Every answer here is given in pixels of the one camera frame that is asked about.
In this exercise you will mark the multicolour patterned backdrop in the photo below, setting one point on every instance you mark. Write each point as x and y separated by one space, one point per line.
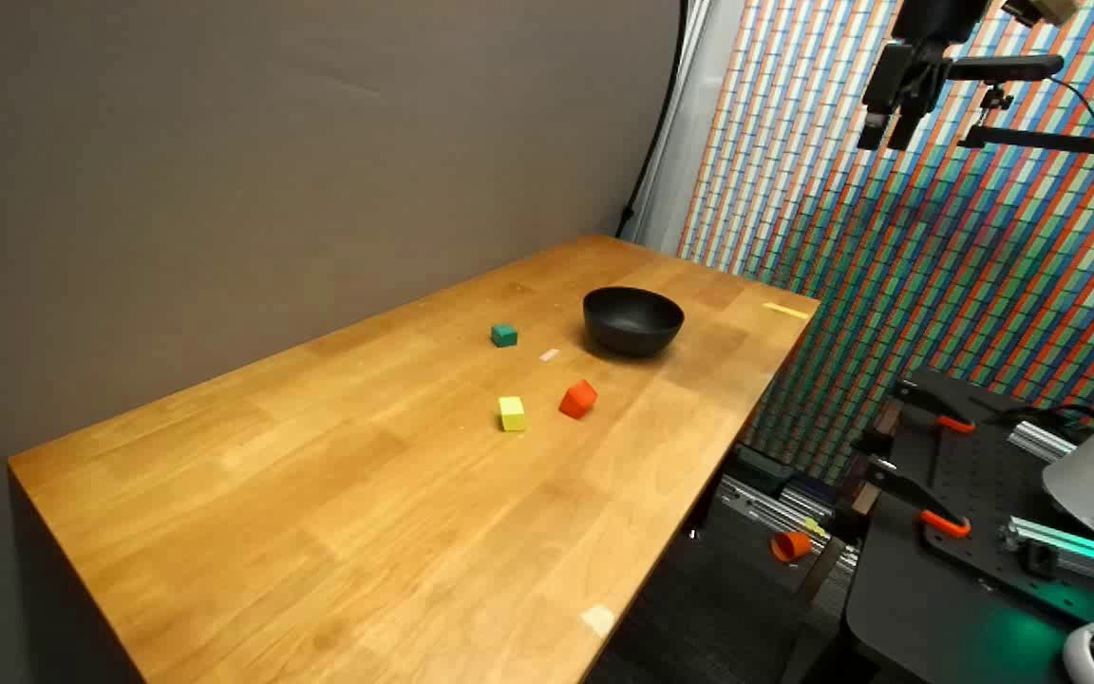
950 279

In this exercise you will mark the green block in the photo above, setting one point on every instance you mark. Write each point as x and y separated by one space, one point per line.
502 337

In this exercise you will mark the white sticker patch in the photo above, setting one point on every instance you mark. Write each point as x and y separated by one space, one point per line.
599 621

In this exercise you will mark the orange block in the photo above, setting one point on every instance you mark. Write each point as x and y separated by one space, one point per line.
580 400

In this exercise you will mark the black perforated mounting board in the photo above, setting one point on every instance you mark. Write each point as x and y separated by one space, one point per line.
950 611

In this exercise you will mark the black bar camera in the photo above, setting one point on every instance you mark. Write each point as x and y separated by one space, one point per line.
1006 66

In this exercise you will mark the small orange cap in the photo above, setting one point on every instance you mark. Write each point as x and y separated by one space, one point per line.
793 543

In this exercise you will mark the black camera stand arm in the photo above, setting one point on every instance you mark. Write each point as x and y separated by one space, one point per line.
1055 137

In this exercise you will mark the aluminium extrusion rail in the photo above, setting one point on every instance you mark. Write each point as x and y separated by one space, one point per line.
1060 542
1044 440

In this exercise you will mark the small white tape piece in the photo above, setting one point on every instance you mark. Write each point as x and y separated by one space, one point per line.
551 353

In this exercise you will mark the black bowl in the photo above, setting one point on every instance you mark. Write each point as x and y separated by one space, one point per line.
631 323

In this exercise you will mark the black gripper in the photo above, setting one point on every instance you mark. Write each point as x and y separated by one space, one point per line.
912 71

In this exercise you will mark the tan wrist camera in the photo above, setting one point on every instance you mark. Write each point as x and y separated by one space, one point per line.
1044 8

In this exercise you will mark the yellow block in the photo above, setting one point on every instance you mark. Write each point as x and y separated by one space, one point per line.
513 414

